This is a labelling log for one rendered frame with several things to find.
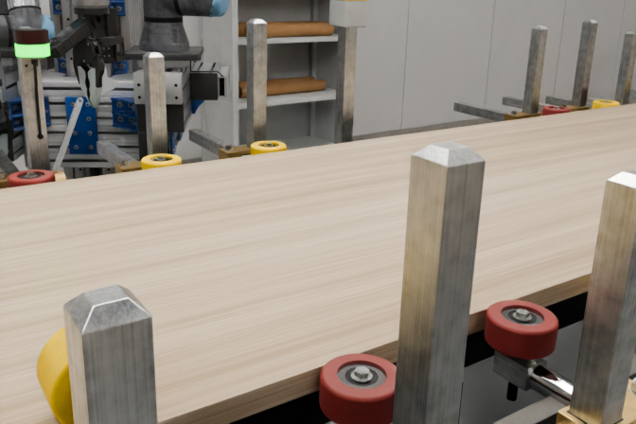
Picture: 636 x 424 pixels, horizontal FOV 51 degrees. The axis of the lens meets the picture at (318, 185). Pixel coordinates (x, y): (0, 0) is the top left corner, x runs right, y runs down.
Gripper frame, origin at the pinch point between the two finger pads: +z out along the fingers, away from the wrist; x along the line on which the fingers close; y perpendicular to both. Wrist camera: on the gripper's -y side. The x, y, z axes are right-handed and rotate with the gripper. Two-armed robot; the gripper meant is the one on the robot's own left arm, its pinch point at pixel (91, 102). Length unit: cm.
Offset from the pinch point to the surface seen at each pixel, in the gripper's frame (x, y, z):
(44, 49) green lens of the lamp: -10.4, -16.1, -13.5
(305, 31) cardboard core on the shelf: 138, 258, 10
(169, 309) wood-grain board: -72, -42, 9
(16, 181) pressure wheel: -15.0, -27.3, 8.4
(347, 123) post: -31, 55, 10
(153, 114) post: -12.8, 6.4, 1.8
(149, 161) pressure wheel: -22.2, -3.3, 8.6
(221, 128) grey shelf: 166, 210, 68
